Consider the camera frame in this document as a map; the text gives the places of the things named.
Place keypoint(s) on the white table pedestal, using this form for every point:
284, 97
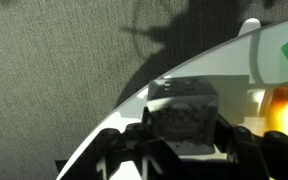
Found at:
249, 26

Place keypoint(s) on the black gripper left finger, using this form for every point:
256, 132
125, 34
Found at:
117, 150

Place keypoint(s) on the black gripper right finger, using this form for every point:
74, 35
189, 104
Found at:
260, 153

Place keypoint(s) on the yellow toy banana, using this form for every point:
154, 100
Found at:
284, 110

